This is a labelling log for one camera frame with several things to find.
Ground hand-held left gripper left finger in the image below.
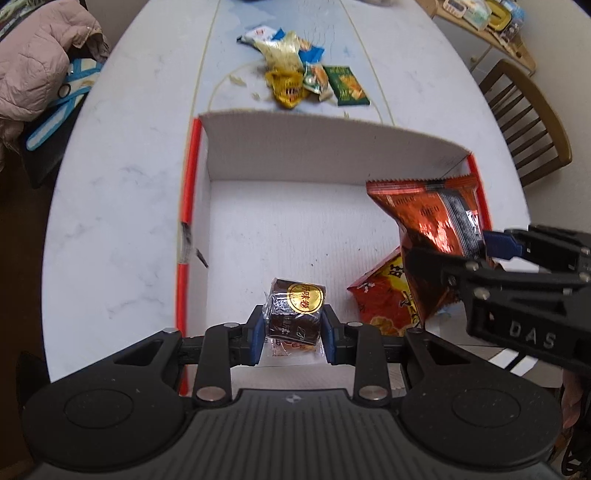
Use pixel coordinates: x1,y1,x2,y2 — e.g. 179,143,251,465
113,305,269,402

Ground person's right hand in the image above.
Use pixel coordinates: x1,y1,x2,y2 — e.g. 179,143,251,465
562,371,587,431

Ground blue and white bag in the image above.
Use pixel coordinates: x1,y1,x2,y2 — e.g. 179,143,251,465
25,58,103,152

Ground blue cookie packet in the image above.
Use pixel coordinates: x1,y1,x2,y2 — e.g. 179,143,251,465
297,39,325,64

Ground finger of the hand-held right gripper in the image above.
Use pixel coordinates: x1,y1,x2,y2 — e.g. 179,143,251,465
406,246,498,304
482,224,591,273

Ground dark red snack bag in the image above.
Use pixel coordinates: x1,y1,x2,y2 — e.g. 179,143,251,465
365,174,498,334

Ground pink puffer jacket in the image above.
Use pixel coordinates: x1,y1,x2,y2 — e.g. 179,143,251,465
0,0,112,169

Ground red and yellow snack bag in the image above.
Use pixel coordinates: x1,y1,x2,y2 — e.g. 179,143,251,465
346,246,455,339

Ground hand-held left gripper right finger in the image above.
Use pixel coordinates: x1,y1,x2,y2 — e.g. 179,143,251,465
323,308,504,401

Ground dark green snack packet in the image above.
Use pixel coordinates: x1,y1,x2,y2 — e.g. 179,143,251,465
322,65,371,107

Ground wooden chair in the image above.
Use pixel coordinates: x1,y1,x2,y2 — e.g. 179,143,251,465
478,58,573,188

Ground dark chair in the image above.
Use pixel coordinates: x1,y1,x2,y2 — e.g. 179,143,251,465
18,119,80,188

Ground pale yellow snack packet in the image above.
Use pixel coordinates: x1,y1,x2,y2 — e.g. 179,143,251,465
257,31,302,75

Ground small green and orange packet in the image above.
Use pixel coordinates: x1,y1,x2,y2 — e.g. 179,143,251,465
302,62,330,96

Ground white and blue candy packet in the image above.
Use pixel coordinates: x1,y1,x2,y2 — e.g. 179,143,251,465
237,26,279,47

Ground wooden corner cabinet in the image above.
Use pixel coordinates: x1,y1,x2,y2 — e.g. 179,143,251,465
417,0,539,77

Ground green and white tissue pack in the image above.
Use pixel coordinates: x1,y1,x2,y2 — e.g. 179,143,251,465
464,0,490,28

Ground yellow candy packet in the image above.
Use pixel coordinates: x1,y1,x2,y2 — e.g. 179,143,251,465
265,69,311,111

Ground brown chocolate cube gold sticker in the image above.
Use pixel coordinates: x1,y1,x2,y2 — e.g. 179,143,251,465
262,277,328,359

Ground white cardboard box red edges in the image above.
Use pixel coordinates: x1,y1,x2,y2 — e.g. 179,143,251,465
174,110,493,398

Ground yellow tissue box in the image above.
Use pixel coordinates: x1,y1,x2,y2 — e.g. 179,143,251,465
482,0,513,31

